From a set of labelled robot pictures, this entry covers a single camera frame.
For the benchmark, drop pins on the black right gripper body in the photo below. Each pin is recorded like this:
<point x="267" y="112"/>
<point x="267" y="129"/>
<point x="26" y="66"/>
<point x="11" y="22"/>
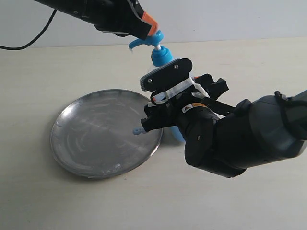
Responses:
<point x="203" y="92"/>

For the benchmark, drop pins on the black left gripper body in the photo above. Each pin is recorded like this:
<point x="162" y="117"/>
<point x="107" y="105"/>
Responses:
<point x="121" y="17"/>

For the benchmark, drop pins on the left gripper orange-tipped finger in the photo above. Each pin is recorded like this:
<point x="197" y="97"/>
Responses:
<point x="146" y="24"/>

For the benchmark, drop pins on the blue soap pump bottle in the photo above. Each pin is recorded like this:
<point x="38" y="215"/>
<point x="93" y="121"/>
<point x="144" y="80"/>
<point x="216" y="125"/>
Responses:
<point x="160" y="56"/>

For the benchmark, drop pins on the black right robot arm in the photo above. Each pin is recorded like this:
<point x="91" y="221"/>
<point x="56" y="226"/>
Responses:
<point x="222" y="139"/>

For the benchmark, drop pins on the blue soap blob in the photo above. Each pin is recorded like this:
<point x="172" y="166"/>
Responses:
<point x="138" y="131"/>

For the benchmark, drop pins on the round steel plate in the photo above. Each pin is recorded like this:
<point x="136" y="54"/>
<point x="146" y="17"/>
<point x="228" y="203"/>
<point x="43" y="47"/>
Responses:
<point x="93" y="136"/>

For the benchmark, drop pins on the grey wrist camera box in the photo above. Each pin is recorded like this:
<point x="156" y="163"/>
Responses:
<point x="167" y="76"/>

